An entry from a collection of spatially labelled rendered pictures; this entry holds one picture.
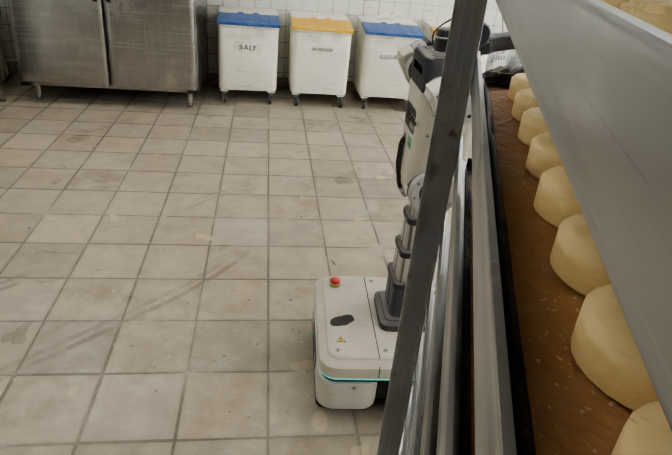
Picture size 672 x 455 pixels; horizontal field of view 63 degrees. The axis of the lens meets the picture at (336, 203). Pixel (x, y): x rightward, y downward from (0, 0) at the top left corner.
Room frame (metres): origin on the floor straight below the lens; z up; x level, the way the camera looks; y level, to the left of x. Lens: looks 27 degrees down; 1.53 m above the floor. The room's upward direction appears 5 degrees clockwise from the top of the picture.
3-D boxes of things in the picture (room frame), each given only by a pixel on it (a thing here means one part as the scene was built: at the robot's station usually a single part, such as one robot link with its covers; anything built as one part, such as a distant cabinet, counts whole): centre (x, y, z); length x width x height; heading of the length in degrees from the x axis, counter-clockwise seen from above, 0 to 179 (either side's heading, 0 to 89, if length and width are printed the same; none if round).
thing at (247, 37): (5.13, 0.94, 0.38); 0.64 x 0.54 x 0.77; 11
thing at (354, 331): (1.66, -0.30, 0.24); 0.68 x 0.53 x 0.41; 96
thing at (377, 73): (5.32, -0.34, 0.38); 0.64 x 0.54 x 0.77; 8
